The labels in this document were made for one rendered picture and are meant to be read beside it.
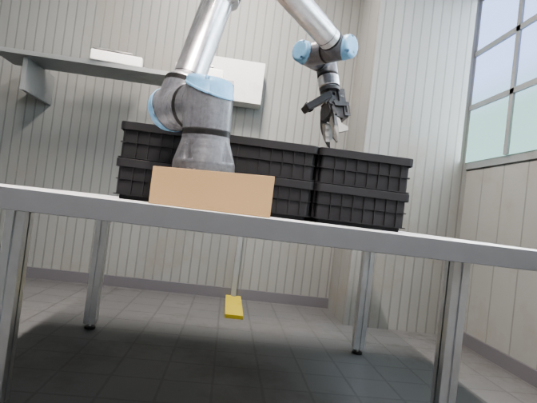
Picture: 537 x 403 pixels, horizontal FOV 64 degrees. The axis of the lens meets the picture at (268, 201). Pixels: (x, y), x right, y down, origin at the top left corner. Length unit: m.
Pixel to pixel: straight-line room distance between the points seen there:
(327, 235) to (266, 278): 2.70
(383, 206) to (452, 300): 0.42
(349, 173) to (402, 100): 1.97
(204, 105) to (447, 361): 1.15
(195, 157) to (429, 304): 2.59
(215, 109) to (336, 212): 0.53
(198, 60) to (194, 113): 0.22
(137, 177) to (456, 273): 1.08
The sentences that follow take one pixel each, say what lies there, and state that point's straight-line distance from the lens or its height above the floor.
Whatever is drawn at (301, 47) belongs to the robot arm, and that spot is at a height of 1.27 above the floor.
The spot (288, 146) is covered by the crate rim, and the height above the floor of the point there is 0.92.
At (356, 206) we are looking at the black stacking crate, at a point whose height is 0.76.
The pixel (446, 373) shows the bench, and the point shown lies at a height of 0.25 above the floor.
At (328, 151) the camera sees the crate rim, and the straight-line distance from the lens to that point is 1.32.
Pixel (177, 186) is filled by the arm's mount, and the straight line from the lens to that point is 0.94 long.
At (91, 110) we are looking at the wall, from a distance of 3.69.
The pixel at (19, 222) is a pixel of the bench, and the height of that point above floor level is 0.59.
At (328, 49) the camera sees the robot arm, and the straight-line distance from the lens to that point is 1.44.
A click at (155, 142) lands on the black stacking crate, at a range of 1.34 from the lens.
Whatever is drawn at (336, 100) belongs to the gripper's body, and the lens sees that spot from 1.57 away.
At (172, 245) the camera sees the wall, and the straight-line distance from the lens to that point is 3.49.
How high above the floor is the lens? 0.71
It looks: 2 degrees up
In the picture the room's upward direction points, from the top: 7 degrees clockwise
